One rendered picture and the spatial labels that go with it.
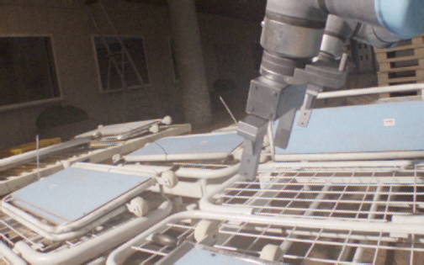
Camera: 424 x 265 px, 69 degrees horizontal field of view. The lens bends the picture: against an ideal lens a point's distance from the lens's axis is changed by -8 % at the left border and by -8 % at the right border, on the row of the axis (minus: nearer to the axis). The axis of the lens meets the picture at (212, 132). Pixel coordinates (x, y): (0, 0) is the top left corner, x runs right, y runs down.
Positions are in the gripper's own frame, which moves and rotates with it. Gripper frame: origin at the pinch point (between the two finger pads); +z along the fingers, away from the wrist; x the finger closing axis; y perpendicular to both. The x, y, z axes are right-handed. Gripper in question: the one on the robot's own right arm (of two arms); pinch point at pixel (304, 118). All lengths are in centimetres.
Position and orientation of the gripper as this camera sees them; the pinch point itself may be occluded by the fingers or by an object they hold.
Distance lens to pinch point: 91.6
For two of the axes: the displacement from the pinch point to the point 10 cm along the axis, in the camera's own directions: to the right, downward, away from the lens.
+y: 9.2, 3.0, -2.6
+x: 3.0, -0.7, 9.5
